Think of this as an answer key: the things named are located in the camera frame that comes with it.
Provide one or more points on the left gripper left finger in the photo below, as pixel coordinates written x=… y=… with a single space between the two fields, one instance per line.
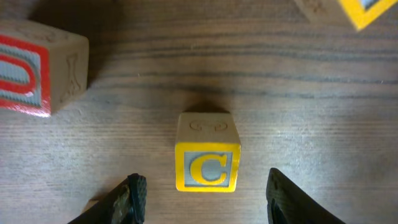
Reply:
x=125 y=204

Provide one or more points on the yellow letter C block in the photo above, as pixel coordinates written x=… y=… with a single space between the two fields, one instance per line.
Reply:
x=207 y=152

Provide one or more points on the yellow block centre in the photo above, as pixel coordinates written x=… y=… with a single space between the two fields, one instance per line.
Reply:
x=357 y=14

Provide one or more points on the red letter U block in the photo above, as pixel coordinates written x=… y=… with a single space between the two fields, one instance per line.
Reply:
x=42 y=67

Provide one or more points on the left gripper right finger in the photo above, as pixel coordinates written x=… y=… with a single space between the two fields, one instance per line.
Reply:
x=289 y=204

